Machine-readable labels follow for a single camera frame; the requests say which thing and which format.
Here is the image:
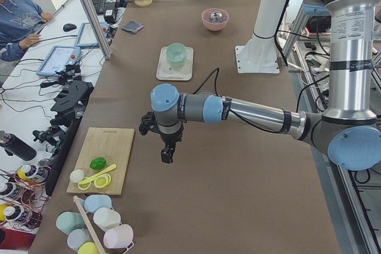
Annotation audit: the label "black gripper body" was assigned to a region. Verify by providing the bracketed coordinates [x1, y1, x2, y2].
[158, 123, 183, 146]

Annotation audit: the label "green bowl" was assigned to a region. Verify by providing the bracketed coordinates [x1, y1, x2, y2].
[166, 43, 187, 54]
[168, 61, 186, 68]
[166, 54, 187, 62]

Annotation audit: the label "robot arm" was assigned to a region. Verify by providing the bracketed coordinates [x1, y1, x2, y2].
[139, 0, 380, 171]

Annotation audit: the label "wooden cutting board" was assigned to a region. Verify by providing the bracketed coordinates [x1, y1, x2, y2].
[67, 127, 135, 196]

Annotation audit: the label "yellow plastic knife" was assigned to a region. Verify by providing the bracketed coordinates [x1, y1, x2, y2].
[78, 164, 117, 184]

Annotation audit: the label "metal ice scoop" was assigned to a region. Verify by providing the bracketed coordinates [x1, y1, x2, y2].
[209, 11, 223, 22]

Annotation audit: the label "pink bowl with ice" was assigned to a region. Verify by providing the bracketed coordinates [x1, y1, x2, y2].
[201, 8, 230, 32]

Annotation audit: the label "beige rabbit tray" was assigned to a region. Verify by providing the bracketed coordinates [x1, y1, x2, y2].
[156, 46, 193, 81]

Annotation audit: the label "grey folded cloth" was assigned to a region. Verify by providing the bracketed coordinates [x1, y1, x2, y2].
[121, 20, 144, 35]

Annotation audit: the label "green lime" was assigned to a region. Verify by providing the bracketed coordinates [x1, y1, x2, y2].
[90, 157, 107, 170]

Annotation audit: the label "lemon slice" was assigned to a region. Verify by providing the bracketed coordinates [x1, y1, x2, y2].
[93, 173, 111, 189]
[77, 181, 92, 191]

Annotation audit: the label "green bowl on tray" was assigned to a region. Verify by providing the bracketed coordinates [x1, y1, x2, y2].
[168, 61, 186, 68]

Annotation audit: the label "black power adapter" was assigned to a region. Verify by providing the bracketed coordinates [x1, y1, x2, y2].
[104, 2, 117, 24]

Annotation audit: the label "white cup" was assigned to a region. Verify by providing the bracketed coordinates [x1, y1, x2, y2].
[93, 207, 121, 231]

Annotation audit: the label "light blue cup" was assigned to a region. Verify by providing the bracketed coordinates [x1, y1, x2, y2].
[84, 195, 112, 214]

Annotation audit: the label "white garlic bulb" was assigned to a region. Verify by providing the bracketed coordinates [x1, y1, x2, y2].
[70, 169, 85, 183]

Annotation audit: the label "pink cup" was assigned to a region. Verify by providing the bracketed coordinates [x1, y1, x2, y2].
[103, 224, 134, 249]

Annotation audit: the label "black tool rack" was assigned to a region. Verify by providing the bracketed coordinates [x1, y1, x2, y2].
[50, 80, 94, 127]

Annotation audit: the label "blue teach pendant far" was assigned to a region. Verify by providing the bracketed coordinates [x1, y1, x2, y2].
[74, 22, 111, 49]

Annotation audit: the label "blue teach pendant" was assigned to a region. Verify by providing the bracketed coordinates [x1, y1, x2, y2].
[36, 46, 81, 77]
[74, 22, 111, 49]

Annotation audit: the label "black computer mouse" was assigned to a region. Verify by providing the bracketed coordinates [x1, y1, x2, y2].
[63, 23, 77, 32]

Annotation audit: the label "mint green cup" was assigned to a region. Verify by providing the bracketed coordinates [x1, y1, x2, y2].
[56, 212, 85, 235]

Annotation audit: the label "yellow cup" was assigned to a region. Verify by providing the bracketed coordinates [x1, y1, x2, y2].
[77, 242, 99, 254]

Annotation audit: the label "grey blue cup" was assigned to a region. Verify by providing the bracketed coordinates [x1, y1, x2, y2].
[67, 228, 92, 252]

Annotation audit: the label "blue teach pendant near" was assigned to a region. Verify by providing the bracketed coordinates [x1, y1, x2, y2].
[36, 46, 81, 77]

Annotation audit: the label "black water bottle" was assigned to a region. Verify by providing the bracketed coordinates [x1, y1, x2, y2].
[1, 130, 37, 161]

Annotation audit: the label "person in blue hoodie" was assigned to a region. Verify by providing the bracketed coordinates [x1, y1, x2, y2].
[1, 0, 53, 62]

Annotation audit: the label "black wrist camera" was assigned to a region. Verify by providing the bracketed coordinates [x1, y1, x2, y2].
[139, 111, 159, 136]

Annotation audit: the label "aluminium frame post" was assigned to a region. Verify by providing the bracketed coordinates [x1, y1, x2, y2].
[80, 0, 111, 60]

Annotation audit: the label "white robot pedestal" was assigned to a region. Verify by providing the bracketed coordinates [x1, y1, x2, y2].
[235, 0, 288, 74]

